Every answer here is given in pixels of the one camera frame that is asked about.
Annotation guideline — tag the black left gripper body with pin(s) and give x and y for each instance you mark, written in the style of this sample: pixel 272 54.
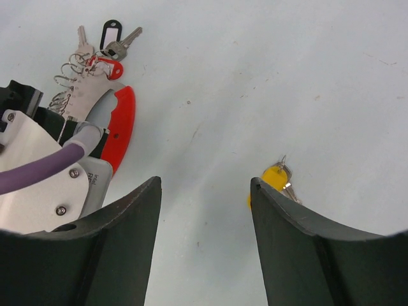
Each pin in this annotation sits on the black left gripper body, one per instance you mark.
pixel 26 99

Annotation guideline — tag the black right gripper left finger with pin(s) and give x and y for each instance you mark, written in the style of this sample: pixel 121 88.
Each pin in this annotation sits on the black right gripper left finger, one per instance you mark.
pixel 101 259

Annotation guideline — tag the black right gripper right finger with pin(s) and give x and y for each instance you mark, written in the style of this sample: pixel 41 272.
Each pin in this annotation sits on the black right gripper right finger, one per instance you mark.
pixel 308 259

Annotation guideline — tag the keyring bunch with chain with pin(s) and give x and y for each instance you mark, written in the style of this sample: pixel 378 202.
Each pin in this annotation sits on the keyring bunch with chain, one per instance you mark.
pixel 88 75

